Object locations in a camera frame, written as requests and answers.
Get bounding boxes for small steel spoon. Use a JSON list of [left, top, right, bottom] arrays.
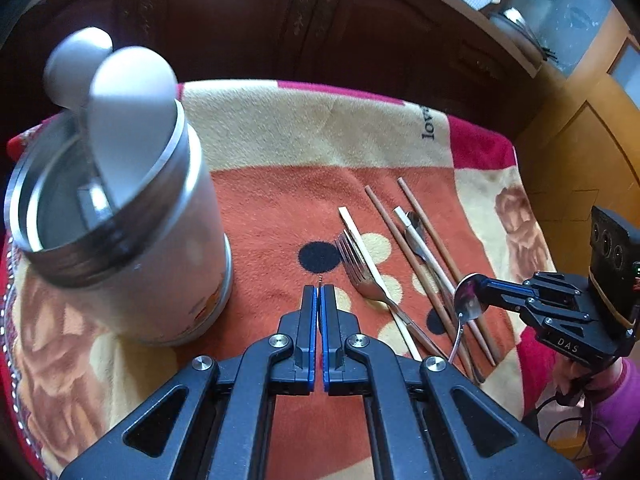
[[405, 211, 454, 295]]

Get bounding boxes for white chopstick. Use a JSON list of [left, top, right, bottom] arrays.
[[394, 206, 454, 304], [338, 206, 421, 361]]

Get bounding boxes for silver fork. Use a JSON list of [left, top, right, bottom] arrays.
[[336, 231, 446, 359]]

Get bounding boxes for patterned fleece blanket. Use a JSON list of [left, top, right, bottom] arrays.
[[1, 80, 553, 479]]

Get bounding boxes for dark wooden kitchen cabinets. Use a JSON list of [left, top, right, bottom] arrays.
[[1, 0, 536, 131]]

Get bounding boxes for brown chopstick left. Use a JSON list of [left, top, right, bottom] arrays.
[[364, 185, 485, 385]]

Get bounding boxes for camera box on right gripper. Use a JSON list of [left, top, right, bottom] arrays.
[[589, 206, 639, 330]]

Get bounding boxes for steel utensil canister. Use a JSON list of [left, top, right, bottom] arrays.
[[3, 108, 232, 346]]

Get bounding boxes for person's right hand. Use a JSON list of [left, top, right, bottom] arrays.
[[552, 354, 623, 394]]

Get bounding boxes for white ladle in canister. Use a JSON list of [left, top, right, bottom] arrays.
[[86, 47, 177, 209]]

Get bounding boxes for white chopstick right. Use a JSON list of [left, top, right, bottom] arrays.
[[394, 206, 454, 304]]

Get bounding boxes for brown chopstick right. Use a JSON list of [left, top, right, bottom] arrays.
[[397, 177, 502, 367]]

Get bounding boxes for white chopstick left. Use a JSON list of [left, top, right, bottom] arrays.
[[338, 206, 421, 361]]

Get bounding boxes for steel spoon round bowl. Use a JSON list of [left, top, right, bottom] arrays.
[[448, 273, 488, 363]]

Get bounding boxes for white spoon in canister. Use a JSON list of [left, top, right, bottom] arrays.
[[43, 27, 113, 113]]

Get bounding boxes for brown chopstick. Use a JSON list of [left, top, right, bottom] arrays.
[[364, 185, 485, 385], [397, 177, 502, 367]]

